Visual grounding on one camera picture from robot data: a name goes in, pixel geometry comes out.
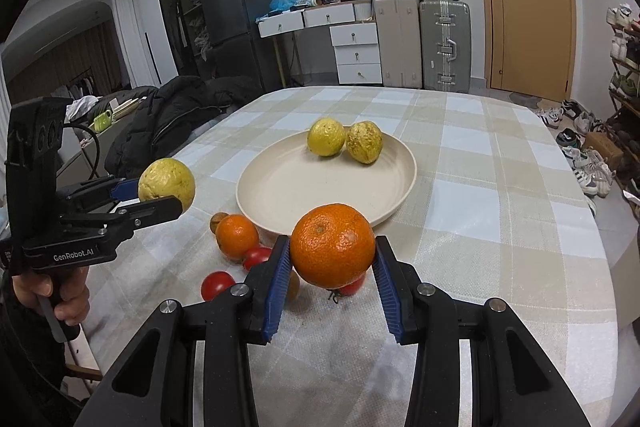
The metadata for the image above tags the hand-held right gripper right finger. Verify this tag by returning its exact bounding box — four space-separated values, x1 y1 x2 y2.
372 235 593 427

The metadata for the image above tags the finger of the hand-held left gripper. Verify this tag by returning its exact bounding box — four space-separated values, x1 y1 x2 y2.
56 176 143 212
59 195 183 240

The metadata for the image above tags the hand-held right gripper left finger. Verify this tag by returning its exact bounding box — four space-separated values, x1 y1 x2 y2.
74 235 293 427

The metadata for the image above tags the red cherry tomato with stem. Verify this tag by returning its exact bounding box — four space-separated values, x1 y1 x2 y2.
327 274 367 305

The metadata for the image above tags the small orange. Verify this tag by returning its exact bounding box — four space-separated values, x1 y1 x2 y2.
216 214 261 262

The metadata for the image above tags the large orange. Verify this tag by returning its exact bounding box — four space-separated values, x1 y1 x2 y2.
290 203 376 289

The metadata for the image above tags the beige round plate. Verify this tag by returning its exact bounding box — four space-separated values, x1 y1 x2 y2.
236 128 418 235

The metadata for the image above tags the person's left hand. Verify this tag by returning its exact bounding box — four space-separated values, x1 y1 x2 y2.
11 264 92 323

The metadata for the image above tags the black jacket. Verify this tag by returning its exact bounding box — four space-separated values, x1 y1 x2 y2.
105 76 261 180

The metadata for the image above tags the brown curtain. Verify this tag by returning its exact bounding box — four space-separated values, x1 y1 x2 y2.
7 29 123 102

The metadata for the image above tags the beige checked tablecloth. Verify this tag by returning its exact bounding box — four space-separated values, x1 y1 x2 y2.
67 86 618 427

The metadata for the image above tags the wrinkled yellow passion fruit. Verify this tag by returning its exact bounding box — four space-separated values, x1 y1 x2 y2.
346 121 384 165

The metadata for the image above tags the smooth yellow passion fruit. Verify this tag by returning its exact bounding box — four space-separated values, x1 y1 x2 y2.
306 119 347 158

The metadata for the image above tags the dark grey refrigerator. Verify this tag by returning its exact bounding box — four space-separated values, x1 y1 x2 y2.
196 0 283 90

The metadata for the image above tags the pile of sneakers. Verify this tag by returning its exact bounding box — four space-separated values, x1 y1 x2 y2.
537 99 616 218

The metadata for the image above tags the white drawer cabinet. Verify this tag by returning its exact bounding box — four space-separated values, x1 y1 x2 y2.
330 23 384 86

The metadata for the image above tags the beige suitcase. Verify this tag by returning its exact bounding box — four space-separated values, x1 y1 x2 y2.
374 0 423 90

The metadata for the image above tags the white drawer desk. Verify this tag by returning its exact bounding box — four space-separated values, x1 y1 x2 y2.
257 1 376 38

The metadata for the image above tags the brown box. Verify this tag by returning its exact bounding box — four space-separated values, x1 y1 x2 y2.
585 132 623 170

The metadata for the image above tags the grey suitcase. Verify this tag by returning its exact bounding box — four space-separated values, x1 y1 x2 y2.
419 0 472 94

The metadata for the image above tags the wooden door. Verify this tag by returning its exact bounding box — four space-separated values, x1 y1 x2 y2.
472 0 576 102

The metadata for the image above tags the shoe rack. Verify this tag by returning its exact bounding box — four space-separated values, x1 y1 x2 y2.
605 4 640 208

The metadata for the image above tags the black cable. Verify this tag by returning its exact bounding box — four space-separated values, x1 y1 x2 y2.
62 123 102 182

